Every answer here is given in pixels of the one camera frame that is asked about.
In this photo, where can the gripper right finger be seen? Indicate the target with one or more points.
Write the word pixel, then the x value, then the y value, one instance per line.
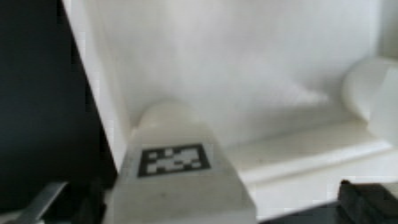
pixel 366 203

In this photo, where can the white L-shaped fence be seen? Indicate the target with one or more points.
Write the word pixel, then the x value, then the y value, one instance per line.
pixel 305 190

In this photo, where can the white table leg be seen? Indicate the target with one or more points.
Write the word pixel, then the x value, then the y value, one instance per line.
pixel 369 96
pixel 177 186

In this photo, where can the white square table top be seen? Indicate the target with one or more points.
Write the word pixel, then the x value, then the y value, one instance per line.
pixel 245 58

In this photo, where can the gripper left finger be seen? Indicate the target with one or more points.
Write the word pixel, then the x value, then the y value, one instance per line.
pixel 67 204

